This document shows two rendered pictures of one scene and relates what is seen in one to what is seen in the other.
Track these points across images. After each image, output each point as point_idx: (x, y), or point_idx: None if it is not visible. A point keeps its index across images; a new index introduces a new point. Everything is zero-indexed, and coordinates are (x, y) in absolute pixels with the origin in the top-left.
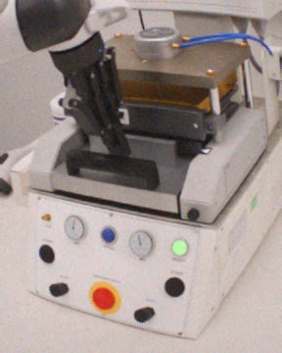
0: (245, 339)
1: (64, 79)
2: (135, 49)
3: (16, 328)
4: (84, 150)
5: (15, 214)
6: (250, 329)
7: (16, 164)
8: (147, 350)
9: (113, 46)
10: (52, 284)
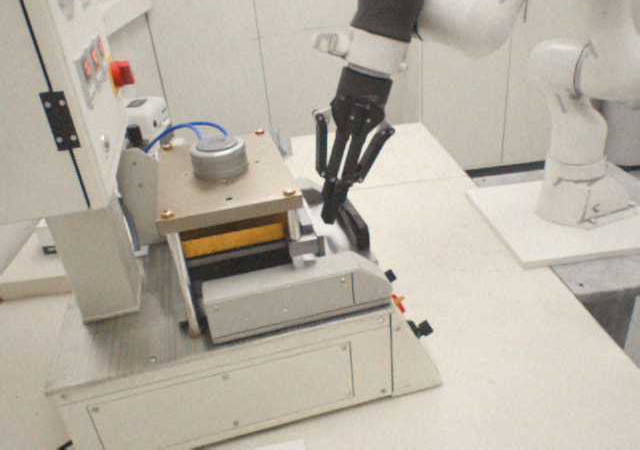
0: None
1: (384, 112)
2: (238, 166)
3: (489, 351)
4: (353, 219)
5: None
6: None
7: None
8: (405, 283)
9: (315, 109)
10: (428, 323)
